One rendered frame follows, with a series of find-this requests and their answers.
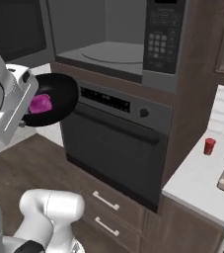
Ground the black bowl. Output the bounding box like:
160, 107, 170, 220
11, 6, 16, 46
22, 72, 80, 128

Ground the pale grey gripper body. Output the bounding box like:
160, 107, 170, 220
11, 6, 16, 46
0, 76, 39, 146

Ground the red cup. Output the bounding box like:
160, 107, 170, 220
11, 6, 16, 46
203, 137, 217, 156

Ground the brown drawer front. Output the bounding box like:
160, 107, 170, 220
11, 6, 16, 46
73, 212, 145, 253
78, 173, 148, 233

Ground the brown tall oven cupboard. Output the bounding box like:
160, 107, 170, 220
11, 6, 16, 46
49, 0, 224, 199

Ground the grey microwave oven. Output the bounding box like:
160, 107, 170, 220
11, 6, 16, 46
46, 0, 187, 95

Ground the brown base cupboard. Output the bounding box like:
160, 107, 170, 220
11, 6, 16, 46
142, 193, 224, 253

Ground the black oven knob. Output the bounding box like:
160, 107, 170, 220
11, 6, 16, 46
139, 107, 150, 119

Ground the dark grey oven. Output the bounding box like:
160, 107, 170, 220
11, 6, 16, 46
59, 78, 175, 213

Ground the silver drawer handle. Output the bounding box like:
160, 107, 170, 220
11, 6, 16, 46
92, 190, 121, 211
94, 215, 121, 238

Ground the purple onion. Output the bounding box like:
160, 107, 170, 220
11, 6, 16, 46
29, 93, 53, 116

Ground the dark microwave door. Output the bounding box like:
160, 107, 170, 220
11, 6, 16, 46
0, 0, 56, 69

